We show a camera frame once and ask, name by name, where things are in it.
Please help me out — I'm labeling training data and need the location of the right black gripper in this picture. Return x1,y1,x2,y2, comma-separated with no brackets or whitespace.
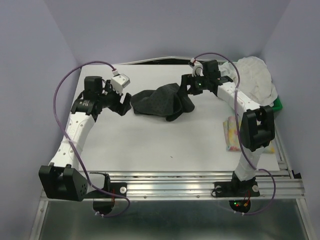
175,72,210,97

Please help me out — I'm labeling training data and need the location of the dark grey dotted skirt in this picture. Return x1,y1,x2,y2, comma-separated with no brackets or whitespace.
130,83,195,122

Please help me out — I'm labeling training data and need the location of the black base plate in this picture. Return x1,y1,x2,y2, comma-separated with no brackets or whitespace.
91,182,127,199
211,181,260,199

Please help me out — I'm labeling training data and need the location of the aluminium rail frame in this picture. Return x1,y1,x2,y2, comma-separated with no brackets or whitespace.
29,139,318,240

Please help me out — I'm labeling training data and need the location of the green plastic basket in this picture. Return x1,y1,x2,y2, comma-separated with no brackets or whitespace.
272,97,283,113

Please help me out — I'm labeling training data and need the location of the floral pastel skirt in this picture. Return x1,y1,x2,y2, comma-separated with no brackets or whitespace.
222,115,276,154

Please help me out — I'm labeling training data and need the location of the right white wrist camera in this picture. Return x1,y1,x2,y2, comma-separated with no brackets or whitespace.
190,61,203,77

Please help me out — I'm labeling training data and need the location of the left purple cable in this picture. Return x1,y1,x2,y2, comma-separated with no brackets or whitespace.
53,61,131,218

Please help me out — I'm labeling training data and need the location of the white skirt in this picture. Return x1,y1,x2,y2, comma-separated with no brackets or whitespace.
234,56,278,107

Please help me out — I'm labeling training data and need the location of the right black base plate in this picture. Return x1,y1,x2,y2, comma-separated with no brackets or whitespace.
211,181,260,199

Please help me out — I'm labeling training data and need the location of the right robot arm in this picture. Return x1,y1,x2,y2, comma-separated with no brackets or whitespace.
179,58,275,195

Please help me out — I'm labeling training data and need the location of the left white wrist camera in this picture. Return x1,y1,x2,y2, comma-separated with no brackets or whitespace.
110,74,131,95

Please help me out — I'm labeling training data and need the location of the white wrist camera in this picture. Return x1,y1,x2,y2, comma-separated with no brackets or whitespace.
190,61,203,77
110,74,131,95

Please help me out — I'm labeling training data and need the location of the purple cable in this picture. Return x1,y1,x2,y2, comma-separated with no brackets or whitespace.
189,52,277,216
53,61,131,218

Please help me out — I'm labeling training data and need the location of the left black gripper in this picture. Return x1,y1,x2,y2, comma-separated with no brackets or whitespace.
98,80,132,116

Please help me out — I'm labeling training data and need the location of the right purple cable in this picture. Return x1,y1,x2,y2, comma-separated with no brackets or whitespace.
189,52,277,216

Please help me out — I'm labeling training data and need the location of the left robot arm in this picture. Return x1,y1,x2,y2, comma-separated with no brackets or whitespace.
38,74,131,202

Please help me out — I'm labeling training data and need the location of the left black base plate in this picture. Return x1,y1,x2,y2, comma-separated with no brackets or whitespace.
91,182,127,199

